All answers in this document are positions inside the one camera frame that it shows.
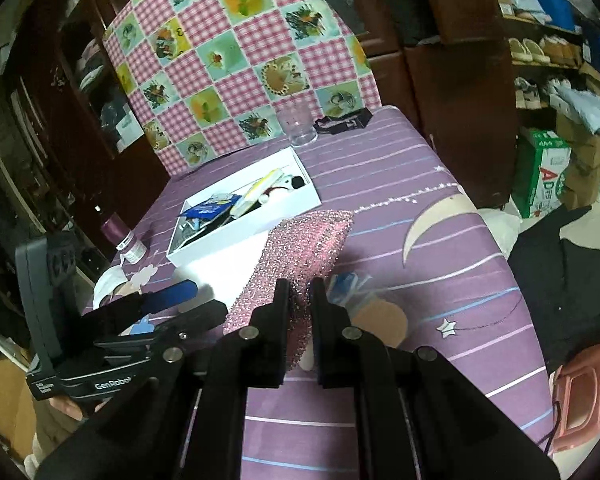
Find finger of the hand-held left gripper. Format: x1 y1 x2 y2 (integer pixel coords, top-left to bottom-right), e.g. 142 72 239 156
80 280 199 333
94 300 229 359

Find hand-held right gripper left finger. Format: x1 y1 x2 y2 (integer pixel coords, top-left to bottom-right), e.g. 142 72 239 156
32 278 293 480

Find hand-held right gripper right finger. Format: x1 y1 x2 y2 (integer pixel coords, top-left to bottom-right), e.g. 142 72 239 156
307 277 561 480

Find white cardboard box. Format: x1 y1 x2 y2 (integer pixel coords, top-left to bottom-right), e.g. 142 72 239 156
166 146 322 273

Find pink glitter sponge cloth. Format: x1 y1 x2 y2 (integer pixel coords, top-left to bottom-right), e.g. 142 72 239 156
222 208 356 373

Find person's left hand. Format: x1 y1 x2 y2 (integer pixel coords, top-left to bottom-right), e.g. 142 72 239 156
49 396 112 421

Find white crumpled paper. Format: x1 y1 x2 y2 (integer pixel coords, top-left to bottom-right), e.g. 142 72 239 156
92 265 131 308

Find grey plaid pouch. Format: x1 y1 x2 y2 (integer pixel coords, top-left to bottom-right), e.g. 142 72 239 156
172 215 236 251

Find purple bottle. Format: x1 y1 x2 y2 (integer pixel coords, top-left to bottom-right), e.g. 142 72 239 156
100 212 148 263

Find dark blue packet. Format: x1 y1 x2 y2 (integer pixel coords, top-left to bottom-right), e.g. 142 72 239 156
185 197 243 221

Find yellow white tube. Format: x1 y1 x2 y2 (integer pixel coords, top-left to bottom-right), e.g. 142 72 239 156
229 167 287 219

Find purple striped tablecloth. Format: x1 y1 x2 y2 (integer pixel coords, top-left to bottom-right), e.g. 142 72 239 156
80 105 556 480

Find dark wooden cabinet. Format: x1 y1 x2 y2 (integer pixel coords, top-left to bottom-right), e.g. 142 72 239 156
0 0 171 281

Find clear glass cup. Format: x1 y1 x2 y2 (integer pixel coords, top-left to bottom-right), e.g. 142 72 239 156
275 100 317 147

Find white plastic bag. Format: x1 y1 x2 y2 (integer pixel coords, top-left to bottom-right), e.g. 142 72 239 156
480 207 523 261

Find pink checked patchwork chair cover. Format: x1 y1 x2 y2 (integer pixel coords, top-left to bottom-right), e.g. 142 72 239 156
102 0 382 177

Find black cloth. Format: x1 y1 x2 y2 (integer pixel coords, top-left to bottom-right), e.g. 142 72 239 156
507 205 600 376

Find brown wooden wardrobe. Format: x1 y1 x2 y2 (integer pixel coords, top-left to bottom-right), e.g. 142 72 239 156
335 0 521 211

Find pink plastic stool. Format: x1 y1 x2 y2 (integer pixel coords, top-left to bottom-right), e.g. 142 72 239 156
550 335 600 453

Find green white carton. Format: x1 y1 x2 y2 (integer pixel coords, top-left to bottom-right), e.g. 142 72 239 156
510 127 573 220

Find white sneaker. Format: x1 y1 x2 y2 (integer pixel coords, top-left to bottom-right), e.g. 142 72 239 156
515 77 551 109

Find brown cardboard box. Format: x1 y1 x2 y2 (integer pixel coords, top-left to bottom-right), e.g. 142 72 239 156
555 110 600 211

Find beige slipper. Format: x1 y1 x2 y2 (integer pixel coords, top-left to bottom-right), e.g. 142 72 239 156
525 39 552 65
507 37 531 63

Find wooden shoe shelf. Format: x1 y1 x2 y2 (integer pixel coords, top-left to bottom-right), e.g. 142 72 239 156
480 0 600 116

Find blue bag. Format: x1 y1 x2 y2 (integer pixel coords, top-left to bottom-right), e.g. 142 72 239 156
535 0 577 31

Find black strap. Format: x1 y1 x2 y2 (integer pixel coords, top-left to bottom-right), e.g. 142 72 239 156
312 108 373 136

